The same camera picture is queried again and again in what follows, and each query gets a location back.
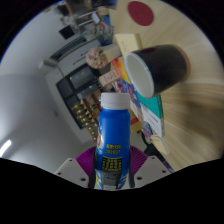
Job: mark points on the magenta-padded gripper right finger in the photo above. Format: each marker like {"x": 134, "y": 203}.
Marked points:
{"x": 151, "y": 170}

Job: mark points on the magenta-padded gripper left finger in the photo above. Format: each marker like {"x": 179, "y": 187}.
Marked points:
{"x": 71, "y": 170}

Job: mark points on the blue drink bottle white cap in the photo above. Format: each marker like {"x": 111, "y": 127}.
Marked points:
{"x": 112, "y": 133}

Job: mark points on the cream notebook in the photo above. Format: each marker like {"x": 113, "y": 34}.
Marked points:
{"x": 160, "y": 145}

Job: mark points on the yellow gift box red ribbon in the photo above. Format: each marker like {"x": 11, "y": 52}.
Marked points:
{"x": 134, "y": 121}

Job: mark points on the teal book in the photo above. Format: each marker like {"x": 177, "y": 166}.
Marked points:
{"x": 153, "y": 113}

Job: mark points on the blue patterned book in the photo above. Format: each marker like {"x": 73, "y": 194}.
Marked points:
{"x": 128, "y": 90}

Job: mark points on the black framed glass door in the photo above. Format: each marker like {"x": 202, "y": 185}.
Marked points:
{"x": 78, "y": 80}

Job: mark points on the small tan upright box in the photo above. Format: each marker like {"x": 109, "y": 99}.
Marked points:
{"x": 108, "y": 79}

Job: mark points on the black mug white inside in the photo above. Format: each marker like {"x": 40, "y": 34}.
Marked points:
{"x": 166, "y": 66}

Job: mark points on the orange book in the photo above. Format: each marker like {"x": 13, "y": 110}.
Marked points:
{"x": 119, "y": 70}

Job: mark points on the white air conditioner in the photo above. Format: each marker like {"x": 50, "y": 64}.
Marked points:
{"x": 48, "y": 64}

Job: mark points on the pink flowers in white pot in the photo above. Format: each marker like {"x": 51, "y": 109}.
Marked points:
{"x": 96, "y": 57}

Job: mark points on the kraft paper notebook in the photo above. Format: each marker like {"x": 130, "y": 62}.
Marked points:
{"x": 128, "y": 45}

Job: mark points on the black computer monitor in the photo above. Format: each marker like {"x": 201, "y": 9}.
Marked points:
{"x": 66, "y": 32}

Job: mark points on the flat round red coaster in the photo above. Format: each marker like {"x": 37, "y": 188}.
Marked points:
{"x": 141, "y": 13}

